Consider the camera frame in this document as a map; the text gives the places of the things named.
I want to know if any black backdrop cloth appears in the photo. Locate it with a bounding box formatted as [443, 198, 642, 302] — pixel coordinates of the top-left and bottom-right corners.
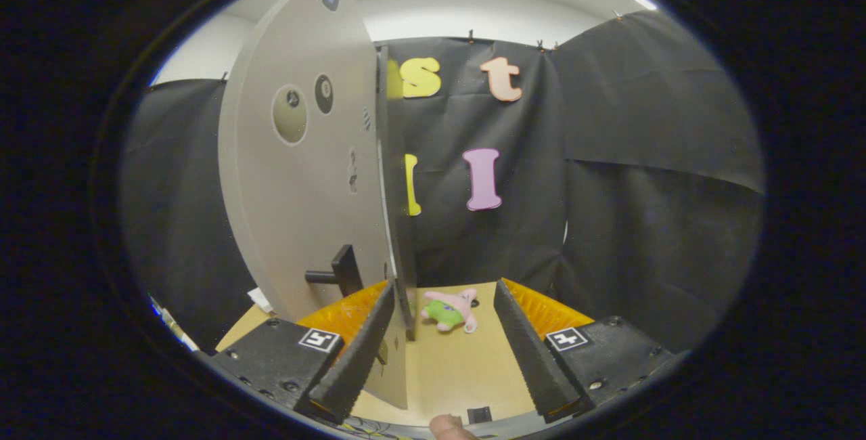
[120, 10, 765, 353]

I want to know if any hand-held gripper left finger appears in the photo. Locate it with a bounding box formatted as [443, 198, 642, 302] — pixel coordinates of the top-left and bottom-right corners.
[203, 280, 397, 424]

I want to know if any grey shoe cabinet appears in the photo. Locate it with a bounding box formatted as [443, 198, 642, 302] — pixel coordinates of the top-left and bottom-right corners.
[375, 45, 418, 343]

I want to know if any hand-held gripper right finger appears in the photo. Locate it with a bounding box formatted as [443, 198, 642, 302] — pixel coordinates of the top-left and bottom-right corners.
[494, 279, 687, 424]

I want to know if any green and pink plush toy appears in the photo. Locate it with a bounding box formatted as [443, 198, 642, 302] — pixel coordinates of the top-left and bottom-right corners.
[421, 289, 480, 334]

